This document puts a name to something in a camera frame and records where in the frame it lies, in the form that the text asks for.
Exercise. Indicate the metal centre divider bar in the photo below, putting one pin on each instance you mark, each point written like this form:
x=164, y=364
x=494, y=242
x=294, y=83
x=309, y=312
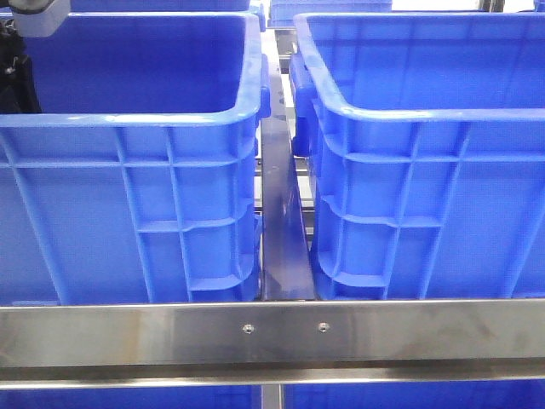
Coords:
x=287, y=273

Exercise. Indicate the stainless steel front rail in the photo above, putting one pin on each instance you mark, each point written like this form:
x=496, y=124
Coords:
x=164, y=345

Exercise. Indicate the blue bin lower left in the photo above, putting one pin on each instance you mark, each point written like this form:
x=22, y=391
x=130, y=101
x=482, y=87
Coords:
x=175, y=397

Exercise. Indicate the blue bin lower right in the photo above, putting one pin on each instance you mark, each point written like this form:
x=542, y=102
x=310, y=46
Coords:
x=469, y=394

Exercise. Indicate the blue plastic bin with buttons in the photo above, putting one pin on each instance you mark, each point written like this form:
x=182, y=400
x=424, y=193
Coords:
x=135, y=182

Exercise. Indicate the blue plastic bin behind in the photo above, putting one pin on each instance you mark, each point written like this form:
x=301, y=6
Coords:
x=425, y=139

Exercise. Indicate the blue crate far back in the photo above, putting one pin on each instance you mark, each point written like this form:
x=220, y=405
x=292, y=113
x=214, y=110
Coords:
x=282, y=12

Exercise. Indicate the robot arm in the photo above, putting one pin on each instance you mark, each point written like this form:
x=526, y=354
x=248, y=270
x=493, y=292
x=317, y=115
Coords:
x=29, y=19

